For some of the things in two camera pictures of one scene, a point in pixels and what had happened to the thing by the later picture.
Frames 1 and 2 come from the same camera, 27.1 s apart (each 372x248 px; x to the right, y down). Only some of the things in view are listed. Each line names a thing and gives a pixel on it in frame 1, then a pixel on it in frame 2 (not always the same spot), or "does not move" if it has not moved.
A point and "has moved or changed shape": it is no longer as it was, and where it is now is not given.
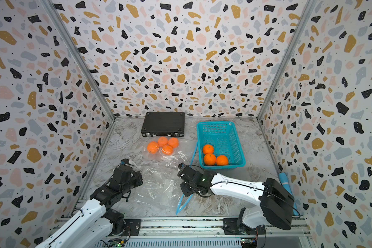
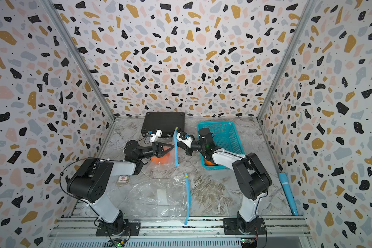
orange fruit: [209, 159] does not move
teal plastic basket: [223, 136] does not move
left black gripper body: [134, 181] → [150, 152]
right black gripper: [184, 190] → [188, 152]
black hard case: [163, 124] does not move
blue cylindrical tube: [284, 179] does not move
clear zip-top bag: [161, 191] has moved or changed shape
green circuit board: [117, 243] does not move
